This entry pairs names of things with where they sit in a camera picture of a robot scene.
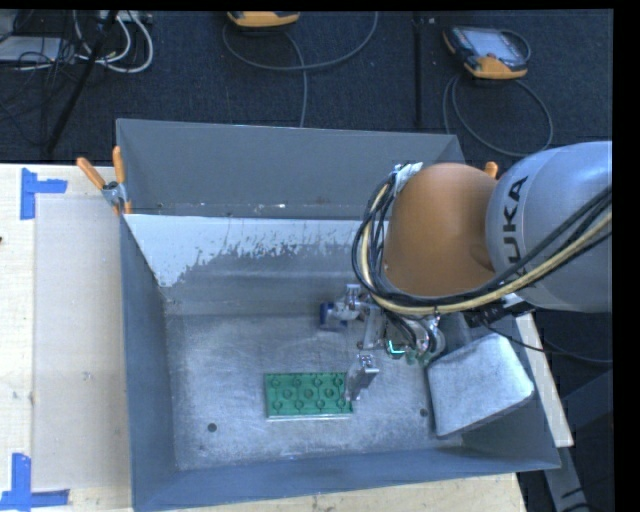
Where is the grey wedge block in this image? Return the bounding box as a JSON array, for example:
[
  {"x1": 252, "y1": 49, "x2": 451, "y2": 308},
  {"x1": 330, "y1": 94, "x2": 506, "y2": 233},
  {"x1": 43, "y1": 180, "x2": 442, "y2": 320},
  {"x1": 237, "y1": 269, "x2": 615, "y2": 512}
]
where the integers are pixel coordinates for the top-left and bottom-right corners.
[{"x1": 425, "y1": 333, "x2": 537, "y2": 439}]

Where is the dark green flat block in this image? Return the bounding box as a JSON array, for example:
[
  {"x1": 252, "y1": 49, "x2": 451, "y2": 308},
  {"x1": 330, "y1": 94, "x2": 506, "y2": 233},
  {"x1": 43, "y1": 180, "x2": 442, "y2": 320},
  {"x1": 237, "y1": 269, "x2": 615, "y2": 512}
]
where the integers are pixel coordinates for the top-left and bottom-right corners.
[{"x1": 263, "y1": 371, "x2": 355, "y2": 421}]

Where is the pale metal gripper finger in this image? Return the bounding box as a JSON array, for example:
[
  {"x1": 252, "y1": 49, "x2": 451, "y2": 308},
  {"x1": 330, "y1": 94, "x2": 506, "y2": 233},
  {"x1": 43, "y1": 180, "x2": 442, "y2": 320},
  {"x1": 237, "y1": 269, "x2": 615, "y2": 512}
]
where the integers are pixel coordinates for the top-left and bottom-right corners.
[
  {"x1": 344, "y1": 352, "x2": 381, "y2": 402},
  {"x1": 319, "y1": 284, "x2": 365, "y2": 332}
]

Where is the grey metal bin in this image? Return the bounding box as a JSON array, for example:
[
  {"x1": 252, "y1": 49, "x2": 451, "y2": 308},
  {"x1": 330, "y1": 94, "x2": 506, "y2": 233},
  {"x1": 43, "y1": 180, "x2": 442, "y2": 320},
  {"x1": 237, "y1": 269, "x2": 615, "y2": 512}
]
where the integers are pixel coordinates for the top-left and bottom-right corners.
[{"x1": 115, "y1": 118, "x2": 563, "y2": 512}]

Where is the pale wood flat board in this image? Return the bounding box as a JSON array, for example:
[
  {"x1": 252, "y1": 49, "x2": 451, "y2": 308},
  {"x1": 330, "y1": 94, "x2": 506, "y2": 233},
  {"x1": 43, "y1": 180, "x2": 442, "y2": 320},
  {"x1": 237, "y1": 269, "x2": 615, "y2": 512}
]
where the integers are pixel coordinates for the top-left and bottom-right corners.
[{"x1": 31, "y1": 193, "x2": 133, "y2": 492}]

